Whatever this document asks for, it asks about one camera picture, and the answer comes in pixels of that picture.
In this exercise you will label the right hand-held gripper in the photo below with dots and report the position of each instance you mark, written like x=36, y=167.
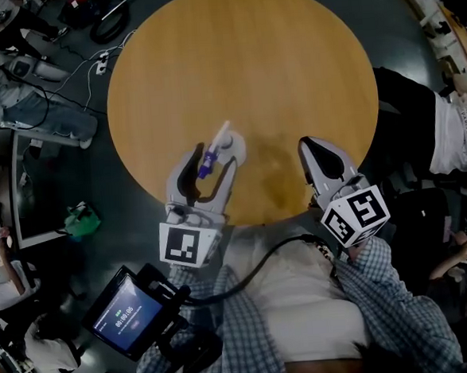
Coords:
x=355, y=213

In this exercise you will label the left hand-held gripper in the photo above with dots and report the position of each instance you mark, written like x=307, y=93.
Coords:
x=181, y=243

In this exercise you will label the small purple white bottle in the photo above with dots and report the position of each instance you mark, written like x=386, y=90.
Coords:
x=235, y=147

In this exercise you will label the person's left forearm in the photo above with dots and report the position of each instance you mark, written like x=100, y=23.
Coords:
x=209, y=295

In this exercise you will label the person's right forearm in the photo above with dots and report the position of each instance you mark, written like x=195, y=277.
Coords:
x=378, y=267

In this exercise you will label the green bag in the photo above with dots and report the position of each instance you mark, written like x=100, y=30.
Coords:
x=82, y=222

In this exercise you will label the round wooden table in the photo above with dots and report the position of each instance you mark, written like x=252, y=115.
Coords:
x=241, y=69

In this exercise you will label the white t-shirt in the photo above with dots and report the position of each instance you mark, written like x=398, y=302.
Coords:
x=301, y=304

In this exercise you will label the black screen device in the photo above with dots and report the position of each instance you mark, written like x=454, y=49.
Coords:
x=122, y=313

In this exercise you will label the white power strip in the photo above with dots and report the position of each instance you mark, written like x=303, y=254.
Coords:
x=101, y=65

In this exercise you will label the plaid checked shirt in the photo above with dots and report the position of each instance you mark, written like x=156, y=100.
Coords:
x=407, y=329

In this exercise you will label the black mount bracket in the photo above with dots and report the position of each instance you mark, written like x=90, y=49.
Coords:
x=188, y=344

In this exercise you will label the glass panel with white frame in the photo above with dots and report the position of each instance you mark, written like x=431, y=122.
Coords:
x=34, y=187

